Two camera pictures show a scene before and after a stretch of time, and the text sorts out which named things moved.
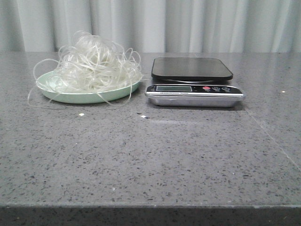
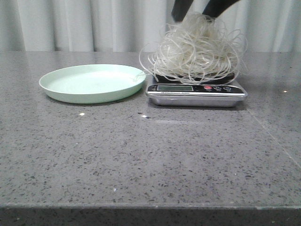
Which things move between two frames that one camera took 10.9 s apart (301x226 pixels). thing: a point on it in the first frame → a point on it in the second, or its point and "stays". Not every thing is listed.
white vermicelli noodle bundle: (94, 64) → (196, 50)
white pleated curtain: (154, 26) stays
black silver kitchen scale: (193, 82) stays
